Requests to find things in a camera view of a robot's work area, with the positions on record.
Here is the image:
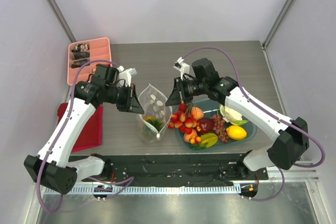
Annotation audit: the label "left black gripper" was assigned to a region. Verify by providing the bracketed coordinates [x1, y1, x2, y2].
[105, 83, 144, 114]

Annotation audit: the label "clear zip top bag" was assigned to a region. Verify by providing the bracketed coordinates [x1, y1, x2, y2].
[136, 84, 172, 143]

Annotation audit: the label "orange toy pineapple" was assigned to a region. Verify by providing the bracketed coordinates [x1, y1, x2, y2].
[140, 116, 164, 133]

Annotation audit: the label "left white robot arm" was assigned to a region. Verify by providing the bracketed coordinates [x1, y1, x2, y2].
[24, 60, 144, 195]

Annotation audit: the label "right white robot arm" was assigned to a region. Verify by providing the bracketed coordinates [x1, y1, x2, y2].
[165, 58, 309, 179]

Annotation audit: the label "red cherry bunch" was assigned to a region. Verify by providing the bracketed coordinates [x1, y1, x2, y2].
[170, 103, 197, 134]

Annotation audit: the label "orange toy peach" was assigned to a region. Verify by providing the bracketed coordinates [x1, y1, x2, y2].
[191, 106, 204, 120]

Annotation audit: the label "teal plastic tray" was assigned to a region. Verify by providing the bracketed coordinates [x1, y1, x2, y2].
[168, 99, 257, 152]

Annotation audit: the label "dark red toy apple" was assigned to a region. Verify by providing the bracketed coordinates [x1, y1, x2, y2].
[196, 118, 214, 134]

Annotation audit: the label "small orange cherry cluster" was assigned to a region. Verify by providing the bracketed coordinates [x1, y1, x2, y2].
[190, 136, 202, 145]

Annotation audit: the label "purple toy grapes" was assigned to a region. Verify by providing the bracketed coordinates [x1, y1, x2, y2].
[212, 114, 229, 144]

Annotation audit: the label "yellow green toy starfruit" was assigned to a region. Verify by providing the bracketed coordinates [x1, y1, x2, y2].
[191, 133, 218, 150]

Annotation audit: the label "red folded cloth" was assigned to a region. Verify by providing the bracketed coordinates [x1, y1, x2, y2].
[71, 105, 103, 153]

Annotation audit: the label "white toy cauliflower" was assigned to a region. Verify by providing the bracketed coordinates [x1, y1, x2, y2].
[219, 105, 249, 126]

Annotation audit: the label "yellow toy lemon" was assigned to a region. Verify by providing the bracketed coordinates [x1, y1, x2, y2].
[226, 125, 247, 141]

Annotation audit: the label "pink compartment organizer box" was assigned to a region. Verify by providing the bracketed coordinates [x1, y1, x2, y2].
[67, 37, 112, 86]

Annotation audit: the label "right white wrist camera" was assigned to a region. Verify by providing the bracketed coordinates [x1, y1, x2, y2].
[173, 57, 190, 79]

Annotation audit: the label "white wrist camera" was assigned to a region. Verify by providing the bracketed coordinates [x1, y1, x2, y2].
[173, 57, 190, 79]
[117, 66, 137, 87]

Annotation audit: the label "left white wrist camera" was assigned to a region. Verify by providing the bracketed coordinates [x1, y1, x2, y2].
[117, 66, 137, 87]

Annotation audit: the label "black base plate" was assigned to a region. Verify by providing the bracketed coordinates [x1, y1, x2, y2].
[68, 152, 270, 187]

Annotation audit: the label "slotted white cable duct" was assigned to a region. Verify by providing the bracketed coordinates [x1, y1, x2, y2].
[41, 182, 242, 196]

